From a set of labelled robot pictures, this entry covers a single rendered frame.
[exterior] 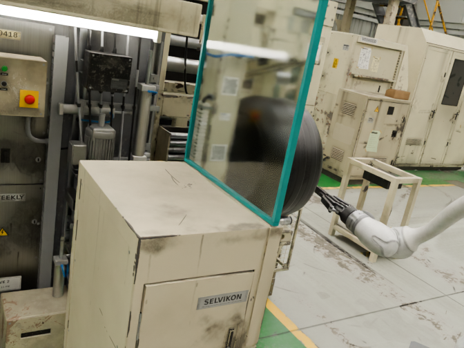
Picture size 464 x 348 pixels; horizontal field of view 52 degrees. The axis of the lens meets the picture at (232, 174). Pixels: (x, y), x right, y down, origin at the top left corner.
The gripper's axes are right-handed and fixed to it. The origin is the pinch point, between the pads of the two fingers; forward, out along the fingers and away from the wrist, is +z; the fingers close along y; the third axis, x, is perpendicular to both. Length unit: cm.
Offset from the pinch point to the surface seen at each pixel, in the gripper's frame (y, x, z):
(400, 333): -127, 117, 8
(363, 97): -339, 37, 305
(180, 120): 27, 5, 89
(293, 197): 3.6, 9.0, 11.7
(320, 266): -134, 130, 97
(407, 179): -205, 51, 104
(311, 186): -4.0, 3.1, 11.0
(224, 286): 76, -4, -51
